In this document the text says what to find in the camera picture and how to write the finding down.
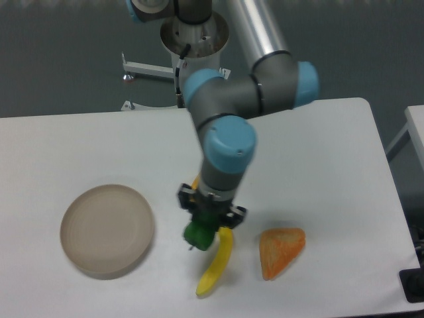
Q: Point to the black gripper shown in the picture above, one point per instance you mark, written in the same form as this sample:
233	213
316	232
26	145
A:
230	216

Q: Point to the green toy bell pepper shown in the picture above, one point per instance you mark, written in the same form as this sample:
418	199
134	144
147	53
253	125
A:
200	231

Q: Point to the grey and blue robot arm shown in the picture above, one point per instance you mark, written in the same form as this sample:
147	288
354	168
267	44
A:
221	109

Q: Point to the yellow toy bell pepper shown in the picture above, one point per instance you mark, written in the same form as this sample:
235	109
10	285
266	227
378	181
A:
195	183

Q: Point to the beige round plate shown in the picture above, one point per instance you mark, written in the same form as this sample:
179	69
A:
107	231

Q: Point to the yellow toy banana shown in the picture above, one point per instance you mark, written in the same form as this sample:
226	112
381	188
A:
217	267

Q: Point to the orange triangular toy bread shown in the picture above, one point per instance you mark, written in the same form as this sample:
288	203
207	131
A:
278	247

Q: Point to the black device at table edge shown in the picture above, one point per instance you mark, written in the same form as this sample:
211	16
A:
412	284

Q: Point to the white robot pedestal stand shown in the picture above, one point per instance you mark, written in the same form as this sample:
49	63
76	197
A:
191	47

